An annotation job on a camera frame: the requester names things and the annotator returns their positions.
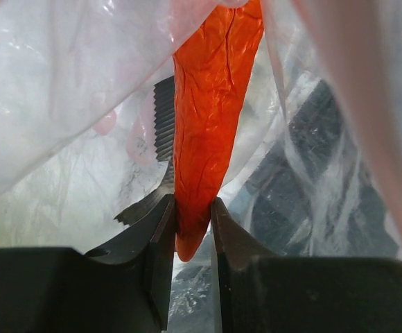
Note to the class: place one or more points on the grey fake fish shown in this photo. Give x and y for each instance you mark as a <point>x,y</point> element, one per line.
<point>150,145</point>

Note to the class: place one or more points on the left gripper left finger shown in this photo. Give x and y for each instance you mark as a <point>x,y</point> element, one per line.
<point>122,285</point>

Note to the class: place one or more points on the orange fake carrot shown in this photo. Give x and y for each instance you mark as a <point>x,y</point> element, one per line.
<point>212,73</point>

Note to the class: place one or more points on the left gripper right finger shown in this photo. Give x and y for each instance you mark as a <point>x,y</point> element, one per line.
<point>255,290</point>

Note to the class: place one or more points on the clear zip top bag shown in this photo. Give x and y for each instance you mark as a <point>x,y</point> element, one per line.
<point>131,131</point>

